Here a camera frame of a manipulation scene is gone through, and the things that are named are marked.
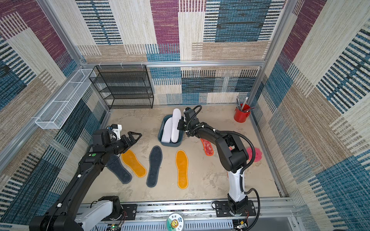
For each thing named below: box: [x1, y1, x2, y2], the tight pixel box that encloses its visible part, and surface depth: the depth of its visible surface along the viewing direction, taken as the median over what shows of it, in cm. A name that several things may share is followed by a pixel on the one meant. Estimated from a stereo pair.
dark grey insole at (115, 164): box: [105, 154, 133, 184], surface depth 87 cm
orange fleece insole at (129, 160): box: [121, 149, 147, 179], surface depth 91 cm
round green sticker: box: [165, 212, 185, 231], surface depth 65 cm
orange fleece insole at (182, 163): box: [175, 150, 189, 190], surface depth 89 cm
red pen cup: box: [233, 95, 255, 123], surface depth 107 cm
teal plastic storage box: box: [157, 114, 184, 148], surface depth 101 cm
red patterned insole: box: [199, 138, 214, 157], surface depth 98 cm
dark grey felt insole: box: [145, 145, 163, 188], surface depth 91 cm
